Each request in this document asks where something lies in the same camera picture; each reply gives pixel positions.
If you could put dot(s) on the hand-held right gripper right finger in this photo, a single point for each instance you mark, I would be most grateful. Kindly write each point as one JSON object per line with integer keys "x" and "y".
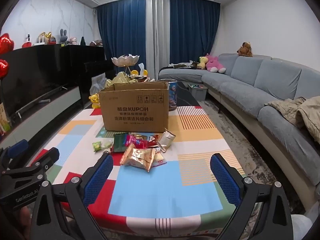
{"x": 225, "y": 180}

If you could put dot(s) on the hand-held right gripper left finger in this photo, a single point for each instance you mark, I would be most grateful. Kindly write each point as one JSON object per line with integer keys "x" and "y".
{"x": 97, "y": 177}

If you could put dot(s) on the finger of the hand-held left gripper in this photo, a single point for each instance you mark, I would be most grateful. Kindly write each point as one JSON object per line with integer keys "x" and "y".
{"x": 17, "y": 147}
{"x": 48, "y": 158}

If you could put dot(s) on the small green snack packet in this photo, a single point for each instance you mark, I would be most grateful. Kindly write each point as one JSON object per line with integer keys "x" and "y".
{"x": 97, "y": 145}

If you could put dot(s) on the pale green snack packet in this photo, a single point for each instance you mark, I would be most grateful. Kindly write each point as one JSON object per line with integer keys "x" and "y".
{"x": 107, "y": 143}

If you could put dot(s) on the large gold snack packet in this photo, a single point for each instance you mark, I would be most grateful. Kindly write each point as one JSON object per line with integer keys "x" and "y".
{"x": 138, "y": 158}

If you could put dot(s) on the small white snack packet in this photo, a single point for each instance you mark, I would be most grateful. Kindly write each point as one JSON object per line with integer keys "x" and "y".
{"x": 159, "y": 158}

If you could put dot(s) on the beige clear snack packet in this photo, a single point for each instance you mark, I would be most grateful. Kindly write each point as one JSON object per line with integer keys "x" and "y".
{"x": 167, "y": 138}

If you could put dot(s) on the brown cardboard box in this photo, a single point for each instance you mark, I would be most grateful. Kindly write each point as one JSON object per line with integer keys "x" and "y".
{"x": 135, "y": 110}

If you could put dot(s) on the colourful book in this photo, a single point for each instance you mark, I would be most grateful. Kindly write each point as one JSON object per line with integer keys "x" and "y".
{"x": 3, "y": 120}

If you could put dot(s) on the grey patterned rug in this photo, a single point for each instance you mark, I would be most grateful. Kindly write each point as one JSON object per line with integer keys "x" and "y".
{"x": 237, "y": 135}

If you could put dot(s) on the grey television cabinet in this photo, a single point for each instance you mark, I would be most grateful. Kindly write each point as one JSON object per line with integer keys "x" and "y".
{"x": 50, "y": 110}

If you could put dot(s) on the grey remote control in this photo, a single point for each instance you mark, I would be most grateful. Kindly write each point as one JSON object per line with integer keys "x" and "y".
{"x": 45, "y": 101}

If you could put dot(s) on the colourful patchwork mat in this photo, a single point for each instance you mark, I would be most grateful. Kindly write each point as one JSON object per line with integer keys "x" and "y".
{"x": 162, "y": 187}

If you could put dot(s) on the black flat television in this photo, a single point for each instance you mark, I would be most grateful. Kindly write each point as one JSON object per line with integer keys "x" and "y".
{"x": 30, "y": 77}

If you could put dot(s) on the yellow bear toy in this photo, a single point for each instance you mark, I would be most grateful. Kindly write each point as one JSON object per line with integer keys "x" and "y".
{"x": 94, "y": 100}

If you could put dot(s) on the red heart balloon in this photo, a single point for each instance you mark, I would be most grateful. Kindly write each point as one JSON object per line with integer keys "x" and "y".
{"x": 3, "y": 67}
{"x": 5, "y": 42}

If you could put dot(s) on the clear plastic bag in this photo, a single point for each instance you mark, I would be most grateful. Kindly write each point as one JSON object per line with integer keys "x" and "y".
{"x": 96, "y": 83}

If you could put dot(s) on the grey storage bin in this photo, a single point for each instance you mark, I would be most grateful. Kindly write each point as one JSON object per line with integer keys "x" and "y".
{"x": 198, "y": 91}

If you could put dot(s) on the white cloth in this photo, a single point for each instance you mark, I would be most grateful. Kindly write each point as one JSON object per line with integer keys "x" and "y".
{"x": 310, "y": 223}

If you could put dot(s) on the blue printed snack can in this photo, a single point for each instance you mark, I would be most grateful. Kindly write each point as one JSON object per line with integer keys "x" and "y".
{"x": 173, "y": 95}

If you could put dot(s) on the beige quilted jacket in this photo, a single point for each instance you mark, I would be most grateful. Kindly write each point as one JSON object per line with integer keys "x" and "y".
{"x": 297, "y": 110}

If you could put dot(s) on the gold plastic tray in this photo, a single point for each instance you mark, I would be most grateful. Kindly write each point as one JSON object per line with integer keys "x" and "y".
{"x": 120, "y": 78}

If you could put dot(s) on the grey sectional sofa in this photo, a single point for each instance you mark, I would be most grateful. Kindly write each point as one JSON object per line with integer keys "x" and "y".
{"x": 250, "y": 80}

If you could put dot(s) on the yellow tissue holder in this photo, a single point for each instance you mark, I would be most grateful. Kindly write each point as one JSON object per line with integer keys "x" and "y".
{"x": 135, "y": 73}

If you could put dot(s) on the white basket with gold bag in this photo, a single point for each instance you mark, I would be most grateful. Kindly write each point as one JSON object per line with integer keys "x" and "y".
{"x": 45, "y": 38}

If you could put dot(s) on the pink plush toy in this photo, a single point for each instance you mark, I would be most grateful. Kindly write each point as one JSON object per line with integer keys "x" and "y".
{"x": 214, "y": 63}

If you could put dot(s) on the pink doll plush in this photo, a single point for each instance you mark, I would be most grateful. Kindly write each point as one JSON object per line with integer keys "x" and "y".
{"x": 73, "y": 40}

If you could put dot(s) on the lotus-shaped tiered snack stand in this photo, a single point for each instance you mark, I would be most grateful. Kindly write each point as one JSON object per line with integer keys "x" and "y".
{"x": 125, "y": 60}

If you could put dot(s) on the grey bunny plush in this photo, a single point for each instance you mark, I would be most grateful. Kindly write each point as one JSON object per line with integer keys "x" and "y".
{"x": 63, "y": 35}

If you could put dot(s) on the yellow plush toy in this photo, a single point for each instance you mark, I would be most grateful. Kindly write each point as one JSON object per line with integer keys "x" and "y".
{"x": 203, "y": 61}

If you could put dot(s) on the black cone ornament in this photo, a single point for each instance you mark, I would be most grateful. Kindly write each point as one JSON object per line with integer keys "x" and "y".
{"x": 82, "y": 41}

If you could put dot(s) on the scattered clothes pile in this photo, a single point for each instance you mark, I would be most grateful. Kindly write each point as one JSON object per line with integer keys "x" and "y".
{"x": 182, "y": 65}

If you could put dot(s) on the brown clutter pile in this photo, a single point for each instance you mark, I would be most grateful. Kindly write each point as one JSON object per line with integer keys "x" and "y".
{"x": 96, "y": 43}

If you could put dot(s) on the brown plush toy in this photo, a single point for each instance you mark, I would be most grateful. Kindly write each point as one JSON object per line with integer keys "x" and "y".
{"x": 245, "y": 49}

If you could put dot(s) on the blue curtain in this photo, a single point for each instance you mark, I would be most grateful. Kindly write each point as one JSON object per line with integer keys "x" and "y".
{"x": 120, "y": 35}
{"x": 195, "y": 30}

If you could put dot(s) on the white sheer curtain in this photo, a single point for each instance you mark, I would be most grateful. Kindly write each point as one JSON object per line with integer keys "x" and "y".
{"x": 157, "y": 35}

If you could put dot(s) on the white camera toy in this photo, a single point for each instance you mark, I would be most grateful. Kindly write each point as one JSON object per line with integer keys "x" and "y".
{"x": 28, "y": 38}

